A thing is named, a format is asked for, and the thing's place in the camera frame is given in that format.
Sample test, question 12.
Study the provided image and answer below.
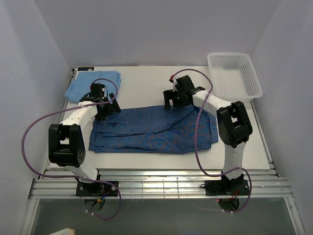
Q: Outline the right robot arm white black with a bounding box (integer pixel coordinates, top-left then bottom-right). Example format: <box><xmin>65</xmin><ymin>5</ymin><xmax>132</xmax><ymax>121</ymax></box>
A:
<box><xmin>163</xmin><ymin>75</ymin><xmax>253</xmax><ymax>196</ymax></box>

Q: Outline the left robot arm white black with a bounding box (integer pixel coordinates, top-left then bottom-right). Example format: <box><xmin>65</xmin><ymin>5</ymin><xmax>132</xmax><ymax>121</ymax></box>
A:
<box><xmin>48</xmin><ymin>82</ymin><xmax>121</xmax><ymax>196</ymax></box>

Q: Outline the folded light blue shirt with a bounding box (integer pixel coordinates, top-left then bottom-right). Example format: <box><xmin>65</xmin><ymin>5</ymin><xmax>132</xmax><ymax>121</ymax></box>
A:
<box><xmin>65</xmin><ymin>71</ymin><xmax>121</xmax><ymax>103</ymax></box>

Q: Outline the wooden block at bottom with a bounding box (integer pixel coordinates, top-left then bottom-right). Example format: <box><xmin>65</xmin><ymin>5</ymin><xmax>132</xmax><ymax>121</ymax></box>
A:
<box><xmin>50</xmin><ymin>228</ymin><xmax>75</xmax><ymax>235</ymax></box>

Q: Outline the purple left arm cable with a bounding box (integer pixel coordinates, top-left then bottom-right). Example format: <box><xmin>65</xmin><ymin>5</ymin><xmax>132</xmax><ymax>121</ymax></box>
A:
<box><xmin>21</xmin><ymin>78</ymin><xmax>122</xmax><ymax>220</ymax></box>

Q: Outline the white plastic perforated basket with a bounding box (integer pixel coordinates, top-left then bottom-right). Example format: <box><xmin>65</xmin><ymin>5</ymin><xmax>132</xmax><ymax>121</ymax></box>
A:
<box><xmin>207</xmin><ymin>52</ymin><xmax>263</xmax><ymax>103</ymax></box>

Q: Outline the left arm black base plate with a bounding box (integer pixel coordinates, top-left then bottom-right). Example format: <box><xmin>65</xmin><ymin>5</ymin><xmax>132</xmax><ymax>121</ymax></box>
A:
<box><xmin>75</xmin><ymin>182</ymin><xmax>118</xmax><ymax>197</ymax></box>

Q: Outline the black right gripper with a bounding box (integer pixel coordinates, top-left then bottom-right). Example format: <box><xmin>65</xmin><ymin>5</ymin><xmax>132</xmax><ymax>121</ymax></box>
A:
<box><xmin>163</xmin><ymin>88</ymin><xmax>190</xmax><ymax>111</ymax></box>

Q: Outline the blue checked long sleeve shirt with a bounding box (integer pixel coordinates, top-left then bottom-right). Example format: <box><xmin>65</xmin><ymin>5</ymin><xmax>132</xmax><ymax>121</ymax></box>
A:
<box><xmin>89</xmin><ymin>105</ymin><xmax>219</xmax><ymax>154</ymax></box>

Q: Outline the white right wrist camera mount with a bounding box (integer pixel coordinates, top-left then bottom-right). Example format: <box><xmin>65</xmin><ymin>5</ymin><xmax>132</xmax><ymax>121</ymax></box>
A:
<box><xmin>169</xmin><ymin>75</ymin><xmax>180</xmax><ymax>92</ymax></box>

